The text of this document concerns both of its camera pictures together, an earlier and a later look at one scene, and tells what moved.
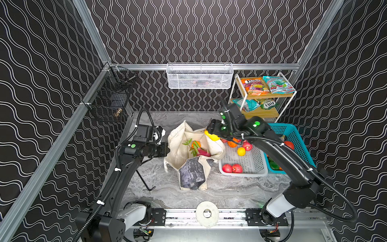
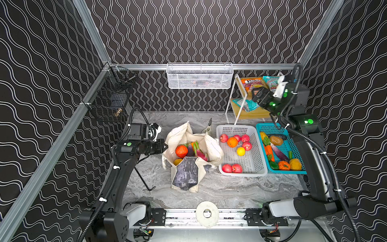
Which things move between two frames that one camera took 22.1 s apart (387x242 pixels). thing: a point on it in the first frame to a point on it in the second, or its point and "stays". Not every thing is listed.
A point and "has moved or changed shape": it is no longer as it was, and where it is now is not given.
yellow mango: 213,136 to 177,161
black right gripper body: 211,127 to 261,95
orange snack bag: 255,86 stays
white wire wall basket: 199,75 stays
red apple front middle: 237,168 stays
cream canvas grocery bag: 192,153 has moved or changed shape
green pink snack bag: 278,84 stays
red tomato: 289,144 to 181,150
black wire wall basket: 108,100 stays
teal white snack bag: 247,105 stays
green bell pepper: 273,165 stays
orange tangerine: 232,144 stays
